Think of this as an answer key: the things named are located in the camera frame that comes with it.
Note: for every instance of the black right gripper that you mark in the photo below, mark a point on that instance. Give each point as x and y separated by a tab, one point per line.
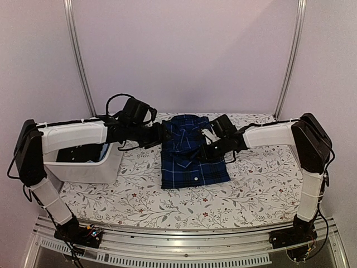
207	154

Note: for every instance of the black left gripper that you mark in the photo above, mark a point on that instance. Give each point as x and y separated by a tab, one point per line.
159	135

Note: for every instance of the blue plaid long sleeve shirt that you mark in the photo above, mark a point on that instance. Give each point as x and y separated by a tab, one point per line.
180	163

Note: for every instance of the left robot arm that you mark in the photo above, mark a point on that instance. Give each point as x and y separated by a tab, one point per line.
37	139

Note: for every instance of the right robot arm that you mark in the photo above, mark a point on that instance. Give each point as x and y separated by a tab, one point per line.
309	142

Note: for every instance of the light blue denim shirt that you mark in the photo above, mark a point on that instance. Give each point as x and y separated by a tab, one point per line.
103	151

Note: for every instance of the white plastic bin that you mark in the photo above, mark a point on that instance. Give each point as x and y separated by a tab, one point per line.
101	172

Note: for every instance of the floral patterned table cloth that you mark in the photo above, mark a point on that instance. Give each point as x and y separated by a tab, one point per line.
264	188

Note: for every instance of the black shirt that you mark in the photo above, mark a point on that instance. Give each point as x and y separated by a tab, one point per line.
80	154

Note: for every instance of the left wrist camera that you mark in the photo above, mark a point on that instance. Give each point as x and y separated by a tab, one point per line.
136	112

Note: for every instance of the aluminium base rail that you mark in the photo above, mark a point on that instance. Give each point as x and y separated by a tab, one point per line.
128	246

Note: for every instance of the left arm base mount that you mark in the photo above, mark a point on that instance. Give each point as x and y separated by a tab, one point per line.
71	232

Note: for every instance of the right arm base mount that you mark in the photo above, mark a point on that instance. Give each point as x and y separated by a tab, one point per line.
302	235

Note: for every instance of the left aluminium frame post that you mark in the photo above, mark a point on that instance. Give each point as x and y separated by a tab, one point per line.
73	35

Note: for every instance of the aluminium frame post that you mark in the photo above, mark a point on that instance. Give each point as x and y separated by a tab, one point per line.
73	35
296	38

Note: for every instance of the right aluminium frame post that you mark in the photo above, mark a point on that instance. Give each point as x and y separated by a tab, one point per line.
296	38

